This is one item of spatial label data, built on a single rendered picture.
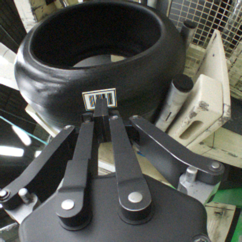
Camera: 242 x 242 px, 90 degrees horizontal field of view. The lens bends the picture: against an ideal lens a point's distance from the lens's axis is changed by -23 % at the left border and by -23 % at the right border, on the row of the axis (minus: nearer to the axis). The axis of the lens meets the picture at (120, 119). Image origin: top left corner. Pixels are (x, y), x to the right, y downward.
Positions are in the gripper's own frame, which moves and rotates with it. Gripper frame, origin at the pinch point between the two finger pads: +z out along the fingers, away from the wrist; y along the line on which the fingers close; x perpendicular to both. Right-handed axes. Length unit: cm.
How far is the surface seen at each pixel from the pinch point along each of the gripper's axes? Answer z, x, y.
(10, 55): 124, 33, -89
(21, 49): 25.6, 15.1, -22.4
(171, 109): 14.0, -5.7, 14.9
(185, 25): 28.3, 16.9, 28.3
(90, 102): 10.7, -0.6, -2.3
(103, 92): 10.1, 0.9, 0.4
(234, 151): 25, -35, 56
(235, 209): 19, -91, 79
